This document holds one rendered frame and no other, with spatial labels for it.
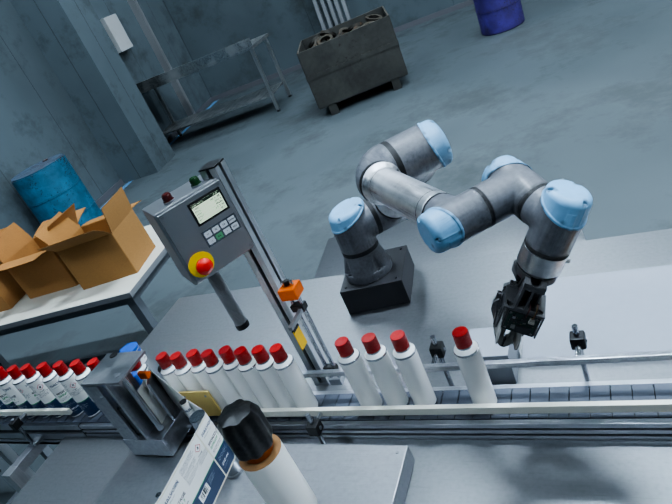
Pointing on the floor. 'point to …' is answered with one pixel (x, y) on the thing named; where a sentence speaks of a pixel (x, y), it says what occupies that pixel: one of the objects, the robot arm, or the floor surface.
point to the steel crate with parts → (352, 59)
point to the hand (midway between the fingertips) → (503, 338)
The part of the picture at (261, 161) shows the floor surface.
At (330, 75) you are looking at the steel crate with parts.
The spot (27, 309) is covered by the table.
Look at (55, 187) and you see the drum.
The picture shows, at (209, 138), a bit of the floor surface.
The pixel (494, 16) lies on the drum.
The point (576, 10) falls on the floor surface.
